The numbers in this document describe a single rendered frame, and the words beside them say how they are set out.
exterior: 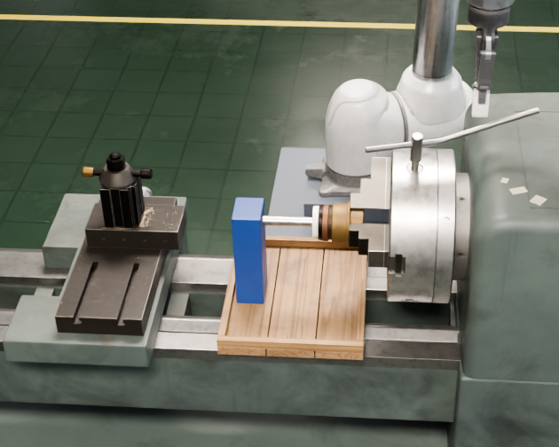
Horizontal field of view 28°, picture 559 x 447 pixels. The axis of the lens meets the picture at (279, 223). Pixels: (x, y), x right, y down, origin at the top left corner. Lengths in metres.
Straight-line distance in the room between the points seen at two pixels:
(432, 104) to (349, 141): 0.23
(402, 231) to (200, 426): 0.77
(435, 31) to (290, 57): 2.55
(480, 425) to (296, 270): 0.52
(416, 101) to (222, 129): 2.00
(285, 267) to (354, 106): 0.48
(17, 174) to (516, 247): 2.85
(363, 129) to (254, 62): 2.47
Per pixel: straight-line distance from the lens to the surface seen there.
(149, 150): 4.60
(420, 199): 2.15
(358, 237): 2.21
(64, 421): 2.69
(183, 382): 2.41
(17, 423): 2.71
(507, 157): 2.21
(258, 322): 2.36
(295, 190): 2.98
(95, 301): 2.32
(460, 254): 2.21
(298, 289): 2.43
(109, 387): 2.46
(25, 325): 2.37
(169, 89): 5.02
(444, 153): 2.24
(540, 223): 2.05
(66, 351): 2.32
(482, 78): 2.12
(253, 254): 2.32
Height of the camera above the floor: 2.44
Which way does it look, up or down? 36 degrees down
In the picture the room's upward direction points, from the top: 2 degrees counter-clockwise
